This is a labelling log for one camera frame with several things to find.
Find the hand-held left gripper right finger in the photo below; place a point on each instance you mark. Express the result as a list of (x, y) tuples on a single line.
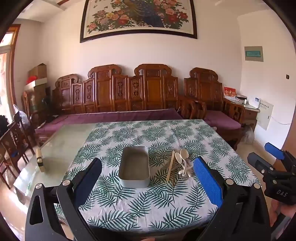
[(208, 183)]

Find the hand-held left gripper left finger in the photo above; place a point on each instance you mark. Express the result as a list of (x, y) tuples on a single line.
[(89, 183)]

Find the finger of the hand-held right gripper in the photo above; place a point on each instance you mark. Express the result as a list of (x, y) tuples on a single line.
[(257, 162), (274, 150)]

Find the beige fork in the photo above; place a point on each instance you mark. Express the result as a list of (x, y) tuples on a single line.
[(183, 172)]

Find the large beige spoon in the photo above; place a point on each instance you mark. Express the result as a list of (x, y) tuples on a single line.
[(184, 154)]

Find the rectangular metal tray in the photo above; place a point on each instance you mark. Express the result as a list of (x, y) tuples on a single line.
[(134, 166)]

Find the person's right hand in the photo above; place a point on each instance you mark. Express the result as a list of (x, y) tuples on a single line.
[(288, 210)]

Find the grey plastic bag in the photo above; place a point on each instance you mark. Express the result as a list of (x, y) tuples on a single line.
[(248, 134)]

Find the wooden side table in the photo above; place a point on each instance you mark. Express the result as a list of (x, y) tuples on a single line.
[(251, 115)]

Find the green leaf print tablecloth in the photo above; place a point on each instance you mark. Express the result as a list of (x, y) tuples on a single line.
[(161, 204)]

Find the white desk phone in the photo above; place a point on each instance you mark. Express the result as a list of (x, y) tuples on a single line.
[(254, 102)]

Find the wooden block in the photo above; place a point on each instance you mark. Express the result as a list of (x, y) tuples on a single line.
[(40, 161)]

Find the purple armchair cushion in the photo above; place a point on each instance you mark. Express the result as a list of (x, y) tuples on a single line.
[(222, 120)]

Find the red box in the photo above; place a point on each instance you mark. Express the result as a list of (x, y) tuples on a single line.
[(229, 93)]

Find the wooden dining chair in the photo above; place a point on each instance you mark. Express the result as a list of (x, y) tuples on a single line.
[(25, 132), (11, 153)]

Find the carved wooden armchair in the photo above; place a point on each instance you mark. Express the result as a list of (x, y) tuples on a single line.
[(205, 88)]

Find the white plastic bag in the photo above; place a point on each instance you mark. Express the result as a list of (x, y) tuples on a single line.
[(22, 115)]

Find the carved wooden sofa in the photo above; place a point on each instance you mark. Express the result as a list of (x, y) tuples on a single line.
[(150, 90)]

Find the long white box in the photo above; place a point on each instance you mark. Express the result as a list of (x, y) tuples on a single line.
[(37, 83)]

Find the cardboard box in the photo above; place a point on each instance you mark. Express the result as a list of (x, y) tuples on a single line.
[(38, 71)]

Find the framed peacock flower painting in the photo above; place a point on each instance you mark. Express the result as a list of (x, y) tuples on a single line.
[(138, 18)]

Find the white wall distribution box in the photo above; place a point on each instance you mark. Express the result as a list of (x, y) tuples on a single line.
[(264, 115)]

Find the grey green wall panel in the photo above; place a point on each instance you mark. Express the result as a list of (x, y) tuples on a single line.
[(254, 53)]

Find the wooden door frame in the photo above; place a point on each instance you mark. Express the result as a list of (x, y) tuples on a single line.
[(14, 69)]

